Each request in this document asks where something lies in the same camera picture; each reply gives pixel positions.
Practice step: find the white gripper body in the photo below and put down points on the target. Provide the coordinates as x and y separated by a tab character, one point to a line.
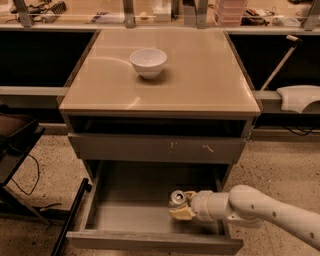
202	204

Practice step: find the silver 7up soda can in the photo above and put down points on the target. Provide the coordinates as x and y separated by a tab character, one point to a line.
177	199

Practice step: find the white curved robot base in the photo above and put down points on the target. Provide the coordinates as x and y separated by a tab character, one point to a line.
297	98

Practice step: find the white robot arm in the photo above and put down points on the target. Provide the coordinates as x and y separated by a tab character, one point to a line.
248	207

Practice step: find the open grey middle drawer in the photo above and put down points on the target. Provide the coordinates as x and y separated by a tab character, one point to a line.
128	209

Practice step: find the closed grey upper drawer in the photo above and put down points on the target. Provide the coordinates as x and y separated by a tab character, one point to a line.
147	148

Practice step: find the grey drawer cabinet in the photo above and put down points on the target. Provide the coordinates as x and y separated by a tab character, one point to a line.
201	92

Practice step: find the black bar on floor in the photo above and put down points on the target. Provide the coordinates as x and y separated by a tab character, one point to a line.
83	188

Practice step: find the white ceramic bowl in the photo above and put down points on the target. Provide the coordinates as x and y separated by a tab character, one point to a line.
148	62

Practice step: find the black cart on left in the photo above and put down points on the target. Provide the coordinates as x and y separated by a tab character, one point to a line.
18	135

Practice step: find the pink stacked trays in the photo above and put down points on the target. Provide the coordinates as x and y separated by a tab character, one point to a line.
229	12

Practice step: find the white box on shelf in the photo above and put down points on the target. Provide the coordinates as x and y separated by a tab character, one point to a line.
161	10

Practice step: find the dark clutter right shelf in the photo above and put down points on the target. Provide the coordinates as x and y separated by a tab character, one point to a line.
252	18

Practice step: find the black tool clutter left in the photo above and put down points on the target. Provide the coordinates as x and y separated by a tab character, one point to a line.
45	11

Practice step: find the metal post centre right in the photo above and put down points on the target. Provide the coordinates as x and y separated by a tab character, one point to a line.
201	12

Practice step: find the metal post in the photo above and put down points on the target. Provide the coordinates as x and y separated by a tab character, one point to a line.
310	21
128	7
26	19
201	12

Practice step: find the metal post centre left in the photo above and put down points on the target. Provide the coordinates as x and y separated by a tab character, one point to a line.
128	7

